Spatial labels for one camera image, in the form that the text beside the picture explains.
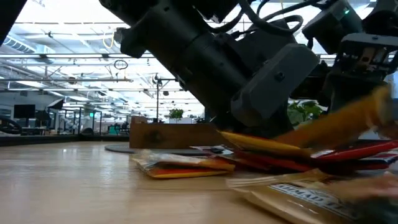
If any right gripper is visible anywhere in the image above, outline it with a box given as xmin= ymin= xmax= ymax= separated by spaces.
xmin=329 ymin=32 xmax=398 ymax=111

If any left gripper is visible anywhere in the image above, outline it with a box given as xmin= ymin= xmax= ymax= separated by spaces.
xmin=180 ymin=34 xmax=321 ymax=139

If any beige cinnamon tea packet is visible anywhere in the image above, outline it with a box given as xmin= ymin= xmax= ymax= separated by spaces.
xmin=226 ymin=170 xmax=398 ymax=224

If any beige vanilla tea packet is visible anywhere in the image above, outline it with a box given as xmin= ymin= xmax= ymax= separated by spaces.
xmin=323 ymin=172 xmax=398 ymax=200

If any wooden tea box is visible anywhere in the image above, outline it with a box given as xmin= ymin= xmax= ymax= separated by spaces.
xmin=129 ymin=115 xmax=224 ymax=149

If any green plant white pot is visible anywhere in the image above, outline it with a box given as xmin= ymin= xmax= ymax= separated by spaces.
xmin=287 ymin=99 xmax=326 ymax=127

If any small distant green plant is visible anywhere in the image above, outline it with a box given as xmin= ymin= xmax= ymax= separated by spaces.
xmin=169 ymin=108 xmax=193 ymax=124

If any black gantry stand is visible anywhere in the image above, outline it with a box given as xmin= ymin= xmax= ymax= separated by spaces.
xmin=151 ymin=73 xmax=178 ymax=124

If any grey round placemat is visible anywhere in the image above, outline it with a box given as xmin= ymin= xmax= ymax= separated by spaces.
xmin=104 ymin=142 xmax=206 ymax=156

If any black angled screen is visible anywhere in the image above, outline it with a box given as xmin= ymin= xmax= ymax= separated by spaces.
xmin=46 ymin=98 xmax=65 ymax=110

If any black computer monitor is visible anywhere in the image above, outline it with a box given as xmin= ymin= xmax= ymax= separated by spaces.
xmin=13 ymin=104 xmax=36 ymax=119

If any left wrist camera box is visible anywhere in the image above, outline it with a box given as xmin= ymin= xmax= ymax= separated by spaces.
xmin=217 ymin=17 xmax=300 ymax=77

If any black left camera cable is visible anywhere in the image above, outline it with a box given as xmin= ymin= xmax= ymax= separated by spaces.
xmin=203 ymin=0 xmax=305 ymax=37

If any black hanging cable loop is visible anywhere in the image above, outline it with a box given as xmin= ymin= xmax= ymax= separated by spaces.
xmin=113 ymin=58 xmax=129 ymax=75

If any ceiling cable reel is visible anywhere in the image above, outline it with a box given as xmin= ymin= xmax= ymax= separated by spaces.
xmin=112 ymin=27 xmax=125 ymax=44

